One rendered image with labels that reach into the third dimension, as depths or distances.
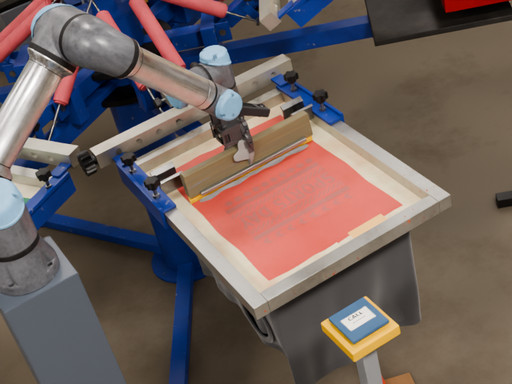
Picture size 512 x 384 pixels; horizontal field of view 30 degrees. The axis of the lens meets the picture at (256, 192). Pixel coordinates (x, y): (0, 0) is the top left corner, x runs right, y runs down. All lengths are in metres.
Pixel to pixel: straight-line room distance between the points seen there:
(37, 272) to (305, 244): 0.68
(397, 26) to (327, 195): 0.90
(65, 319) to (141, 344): 1.50
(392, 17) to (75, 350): 1.66
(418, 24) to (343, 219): 1.00
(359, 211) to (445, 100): 2.16
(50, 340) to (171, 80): 0.65
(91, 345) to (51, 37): 0.71
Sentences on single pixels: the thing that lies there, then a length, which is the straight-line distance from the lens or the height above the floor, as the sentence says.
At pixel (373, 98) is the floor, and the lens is 4.67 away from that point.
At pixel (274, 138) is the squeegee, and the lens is 2.67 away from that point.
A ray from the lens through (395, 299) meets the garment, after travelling 2.67.
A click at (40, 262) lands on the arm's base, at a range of 2.15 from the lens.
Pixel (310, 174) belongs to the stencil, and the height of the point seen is 0.96.
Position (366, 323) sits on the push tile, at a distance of 2.16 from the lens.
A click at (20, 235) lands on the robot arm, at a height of 1.34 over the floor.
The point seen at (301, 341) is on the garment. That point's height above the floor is 0.71.
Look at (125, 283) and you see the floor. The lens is 3.97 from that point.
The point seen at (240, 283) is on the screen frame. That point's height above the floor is 0.99.
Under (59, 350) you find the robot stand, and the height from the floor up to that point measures 1.03.
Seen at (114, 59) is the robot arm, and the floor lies 1.57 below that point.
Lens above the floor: 2.52
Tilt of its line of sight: 37 degrees down
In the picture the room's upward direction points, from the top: 15 degrees counter-clockwise
